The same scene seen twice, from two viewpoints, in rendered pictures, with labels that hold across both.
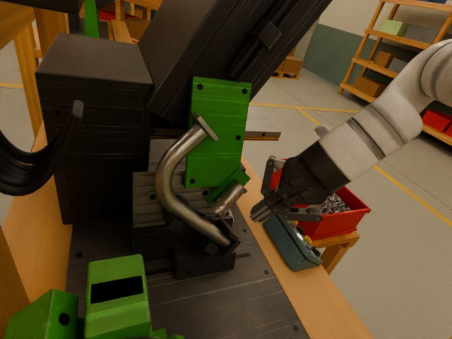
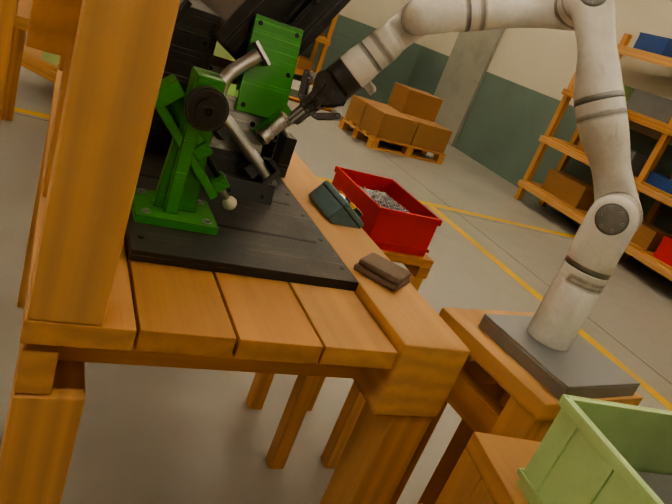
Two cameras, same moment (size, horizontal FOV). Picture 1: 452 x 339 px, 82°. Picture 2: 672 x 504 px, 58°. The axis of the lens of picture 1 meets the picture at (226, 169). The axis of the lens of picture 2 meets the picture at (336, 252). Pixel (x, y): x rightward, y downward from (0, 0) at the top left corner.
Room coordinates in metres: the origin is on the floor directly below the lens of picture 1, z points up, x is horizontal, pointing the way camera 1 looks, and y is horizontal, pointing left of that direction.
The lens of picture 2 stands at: (-0.92, -0.24, 1.34)
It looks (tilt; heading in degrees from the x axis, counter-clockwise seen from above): 21 degrees down; 0
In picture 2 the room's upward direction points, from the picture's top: 21 degrees clockwise
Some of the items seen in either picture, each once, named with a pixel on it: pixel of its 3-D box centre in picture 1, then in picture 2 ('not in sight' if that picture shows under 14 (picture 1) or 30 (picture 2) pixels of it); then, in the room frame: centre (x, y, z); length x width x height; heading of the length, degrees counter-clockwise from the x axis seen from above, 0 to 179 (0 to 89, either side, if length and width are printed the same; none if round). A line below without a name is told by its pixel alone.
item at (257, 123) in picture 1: (203, 120); (257, 79); (0.63, 0.09, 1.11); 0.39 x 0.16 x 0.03; 119
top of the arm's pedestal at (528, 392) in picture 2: not in sight; (536, 358); (0.26, -0.73, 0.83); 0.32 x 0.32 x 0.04; 36
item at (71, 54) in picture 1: (103, 127); (157, 67); (0.54, 0.31, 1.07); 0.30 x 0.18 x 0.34; 29
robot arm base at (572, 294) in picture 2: not in sight; (566, 304); (0.26, -0.73, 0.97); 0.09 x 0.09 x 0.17; 42
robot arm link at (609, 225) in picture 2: not in sight; (604, 235); (0.26, -0.73, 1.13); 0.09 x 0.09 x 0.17; 63
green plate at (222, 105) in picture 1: (211, 128); (265, 66); (0.48, 0.05, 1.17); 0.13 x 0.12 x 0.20; 29
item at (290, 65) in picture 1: (275, 57); (400, 118); (6.97, -0.47, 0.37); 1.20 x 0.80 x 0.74; 127
